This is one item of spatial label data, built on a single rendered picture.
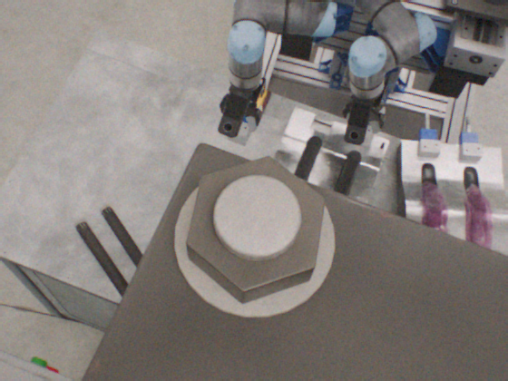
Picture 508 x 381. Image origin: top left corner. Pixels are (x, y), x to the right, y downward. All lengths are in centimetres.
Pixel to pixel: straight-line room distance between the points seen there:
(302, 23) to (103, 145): 68
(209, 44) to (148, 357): 261
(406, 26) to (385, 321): 109
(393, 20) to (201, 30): 165
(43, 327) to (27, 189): 83
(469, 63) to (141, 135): 89
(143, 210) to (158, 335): 135
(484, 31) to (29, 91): 181
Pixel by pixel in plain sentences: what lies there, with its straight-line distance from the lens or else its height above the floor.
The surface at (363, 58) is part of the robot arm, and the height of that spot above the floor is 129.
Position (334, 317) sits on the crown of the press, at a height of 200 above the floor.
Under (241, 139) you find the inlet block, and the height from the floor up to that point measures 94.
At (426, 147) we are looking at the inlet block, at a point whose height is 88.
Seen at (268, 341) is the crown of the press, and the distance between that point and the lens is 48.
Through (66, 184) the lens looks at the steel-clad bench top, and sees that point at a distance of 188.
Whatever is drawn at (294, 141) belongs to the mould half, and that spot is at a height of 89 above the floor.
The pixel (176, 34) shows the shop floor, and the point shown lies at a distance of 308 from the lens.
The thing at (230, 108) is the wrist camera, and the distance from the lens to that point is 159.
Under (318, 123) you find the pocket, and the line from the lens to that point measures 186.
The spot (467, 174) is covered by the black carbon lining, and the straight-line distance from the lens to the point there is 190.
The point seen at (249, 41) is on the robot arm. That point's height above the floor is 130.
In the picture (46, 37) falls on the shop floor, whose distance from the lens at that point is 314.
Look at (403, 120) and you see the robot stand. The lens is 269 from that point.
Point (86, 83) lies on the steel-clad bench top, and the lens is 202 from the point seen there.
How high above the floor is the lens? 248
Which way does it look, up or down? 66 degrees down
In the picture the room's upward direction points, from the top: 6 degrees clockwise
